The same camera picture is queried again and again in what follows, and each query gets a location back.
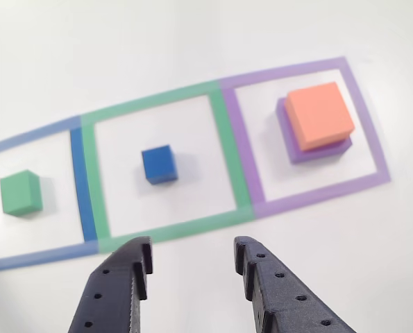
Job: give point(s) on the small blue cube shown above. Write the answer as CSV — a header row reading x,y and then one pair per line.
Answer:
x,y
159,164

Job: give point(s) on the orange cube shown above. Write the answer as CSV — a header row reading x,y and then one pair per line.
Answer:
x,y
317,112

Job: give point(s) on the green cube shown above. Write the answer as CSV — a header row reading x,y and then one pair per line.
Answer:
x,y
20,192

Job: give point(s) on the flat purple block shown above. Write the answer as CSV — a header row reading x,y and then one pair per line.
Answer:
x,y
301,156

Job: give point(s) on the blue square frame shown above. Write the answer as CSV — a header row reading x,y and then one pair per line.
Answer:
x,y
83,184

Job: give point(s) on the purple square frame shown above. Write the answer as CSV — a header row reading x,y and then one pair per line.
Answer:
x,y
246,145

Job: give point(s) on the green square frame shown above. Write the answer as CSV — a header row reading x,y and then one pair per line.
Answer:
x,y
232,149

